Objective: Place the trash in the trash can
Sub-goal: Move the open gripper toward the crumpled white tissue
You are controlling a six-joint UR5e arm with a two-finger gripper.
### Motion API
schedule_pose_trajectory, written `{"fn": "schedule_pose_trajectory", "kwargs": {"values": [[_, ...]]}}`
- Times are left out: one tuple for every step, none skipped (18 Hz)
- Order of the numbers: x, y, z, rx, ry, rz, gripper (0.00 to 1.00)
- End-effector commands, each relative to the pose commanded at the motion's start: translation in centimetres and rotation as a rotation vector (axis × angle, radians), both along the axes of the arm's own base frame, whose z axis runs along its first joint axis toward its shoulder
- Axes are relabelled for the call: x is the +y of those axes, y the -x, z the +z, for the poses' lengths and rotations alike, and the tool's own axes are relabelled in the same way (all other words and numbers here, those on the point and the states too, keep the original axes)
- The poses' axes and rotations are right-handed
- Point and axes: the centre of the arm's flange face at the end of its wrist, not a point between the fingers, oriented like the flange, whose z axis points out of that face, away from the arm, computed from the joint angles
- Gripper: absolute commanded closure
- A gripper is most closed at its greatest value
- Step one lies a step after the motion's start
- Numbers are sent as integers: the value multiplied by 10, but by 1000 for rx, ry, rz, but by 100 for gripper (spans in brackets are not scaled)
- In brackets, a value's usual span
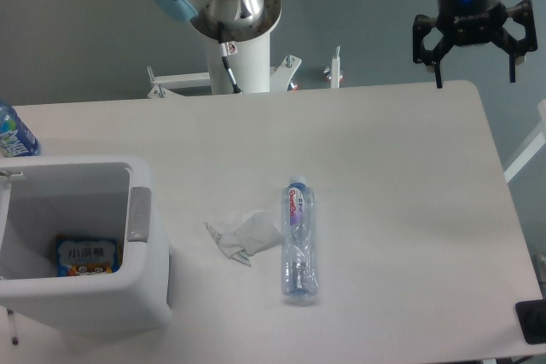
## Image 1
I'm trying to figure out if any blue snack packet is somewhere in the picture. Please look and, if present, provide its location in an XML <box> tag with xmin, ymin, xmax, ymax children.
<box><xmin>55</xmin><ymin>235</ymin><xmax>121</xmax><ymax>277</ymax></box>

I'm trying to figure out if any blue labelled water bottle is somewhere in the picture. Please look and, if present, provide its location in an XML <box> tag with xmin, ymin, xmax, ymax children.
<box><xmin>1</xmin><ymin>101</ymin><xmax>41</xmax><ymax>158</ymax></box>

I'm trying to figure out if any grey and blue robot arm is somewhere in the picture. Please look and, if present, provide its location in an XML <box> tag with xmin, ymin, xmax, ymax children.
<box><xmin>154</xmin><ymin>0</ymin><xmax>537</xmax><ymax>94</ymax></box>

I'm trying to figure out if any clear plastic bottle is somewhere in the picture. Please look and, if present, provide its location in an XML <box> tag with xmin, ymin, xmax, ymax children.
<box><xmin>281</xmin><ymin>176</ymin><xmax>318</xmax><ymax>305</ymax></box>

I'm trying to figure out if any white trash can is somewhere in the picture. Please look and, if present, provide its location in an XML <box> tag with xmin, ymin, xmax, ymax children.
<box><xmin>1</xmin><ymin>155</ymin><xmax>172</xmax><ymax>332</ymax></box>

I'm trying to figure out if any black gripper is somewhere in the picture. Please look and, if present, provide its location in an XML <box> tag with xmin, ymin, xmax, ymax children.
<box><xmin>411</xmin><ymin>0</ymin><xmax>537</xmax><ymax>90</ymax></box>

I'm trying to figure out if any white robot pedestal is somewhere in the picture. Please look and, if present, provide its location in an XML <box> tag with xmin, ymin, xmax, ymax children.
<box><xmin>148</xmin><ymin>0</ymin><xmax>302</xmax><ymax>99</ymax></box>

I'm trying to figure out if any white paper wrapper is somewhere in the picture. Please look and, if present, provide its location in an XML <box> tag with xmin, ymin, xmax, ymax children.
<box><xmin>203</xmin><ymin>208</ymin><xmax>282</xmax><ymax>267</ymax></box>

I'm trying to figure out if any black device at table edge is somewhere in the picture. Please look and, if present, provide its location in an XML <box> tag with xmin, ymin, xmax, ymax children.
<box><xmin>515</xmin><ymin>299</ymin><xmax>546</xmax><ymax>345</ymax></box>

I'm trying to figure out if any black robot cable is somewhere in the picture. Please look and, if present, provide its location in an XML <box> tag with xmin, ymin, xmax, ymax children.
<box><xmin>216</xmin><ymin>20</ymin><xmax>244</xmax><ymax>95</ymax></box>

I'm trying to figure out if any white frame leg right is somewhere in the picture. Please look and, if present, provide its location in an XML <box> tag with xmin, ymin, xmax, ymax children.
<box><xmin>503</xmin><ymin>100</ymin><xmax>545</xmax><ymax>183</ymax></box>

